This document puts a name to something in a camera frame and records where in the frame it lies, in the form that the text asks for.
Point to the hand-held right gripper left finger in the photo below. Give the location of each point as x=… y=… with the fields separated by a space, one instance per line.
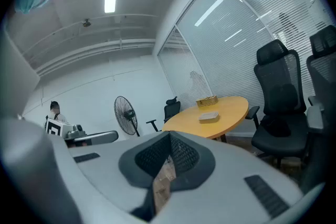
x=105 y=178

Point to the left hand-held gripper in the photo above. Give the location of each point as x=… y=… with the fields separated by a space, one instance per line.
x=61 y=129

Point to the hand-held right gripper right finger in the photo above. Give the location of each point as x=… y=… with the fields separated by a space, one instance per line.
x=223 y=191

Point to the clear plastic tray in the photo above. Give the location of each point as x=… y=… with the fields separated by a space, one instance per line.
x=208 y=121

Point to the black standing fan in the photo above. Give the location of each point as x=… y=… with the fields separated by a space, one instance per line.
x=126 y=112

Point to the black mesh office chair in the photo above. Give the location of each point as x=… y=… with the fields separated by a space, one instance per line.
x=172 y=110
x=278 y=76
x=323 y=68

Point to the woven wicker basket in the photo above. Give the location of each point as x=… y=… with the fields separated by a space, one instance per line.
x=207 y=101

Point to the small round ceiling fixture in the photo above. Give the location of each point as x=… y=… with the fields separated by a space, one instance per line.
x=86 y=23

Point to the white ceiling duct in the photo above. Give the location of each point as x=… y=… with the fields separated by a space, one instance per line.
x=105 y=48

